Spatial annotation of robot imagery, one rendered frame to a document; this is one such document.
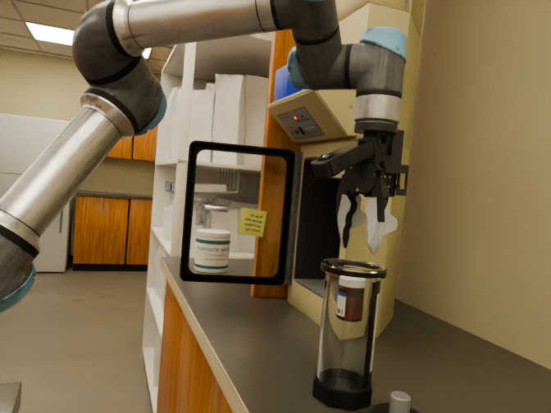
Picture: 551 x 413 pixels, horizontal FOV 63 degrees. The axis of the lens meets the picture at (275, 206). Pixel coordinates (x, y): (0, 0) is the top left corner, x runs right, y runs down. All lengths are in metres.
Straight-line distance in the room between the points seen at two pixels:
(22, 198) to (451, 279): 1.11
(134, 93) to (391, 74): 0.47
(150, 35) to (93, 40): 0.10
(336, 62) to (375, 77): 0.07
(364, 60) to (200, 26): 0.27
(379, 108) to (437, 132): 0.77
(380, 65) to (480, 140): 0.66
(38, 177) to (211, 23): 0.38
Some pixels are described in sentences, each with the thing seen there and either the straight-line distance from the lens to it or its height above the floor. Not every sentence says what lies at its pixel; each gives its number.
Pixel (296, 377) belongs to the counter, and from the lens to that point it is 0.88.
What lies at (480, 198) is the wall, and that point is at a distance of 1.34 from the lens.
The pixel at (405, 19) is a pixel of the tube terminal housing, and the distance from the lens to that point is 1.16.
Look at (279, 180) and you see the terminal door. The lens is 1.30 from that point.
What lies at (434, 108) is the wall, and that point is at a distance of 1.54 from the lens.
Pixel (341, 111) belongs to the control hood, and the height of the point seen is 1.46.
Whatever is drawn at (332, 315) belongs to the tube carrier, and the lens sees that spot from 0.74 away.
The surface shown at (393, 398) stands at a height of 1.00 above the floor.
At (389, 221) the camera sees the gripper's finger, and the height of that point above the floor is 1.24.
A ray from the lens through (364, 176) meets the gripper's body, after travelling 0.74.
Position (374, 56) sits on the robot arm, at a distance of 0.77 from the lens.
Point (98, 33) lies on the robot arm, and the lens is 0.84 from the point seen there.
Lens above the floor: 1.29
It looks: 3 degrees down
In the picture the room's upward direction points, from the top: 5 degrees clockwise
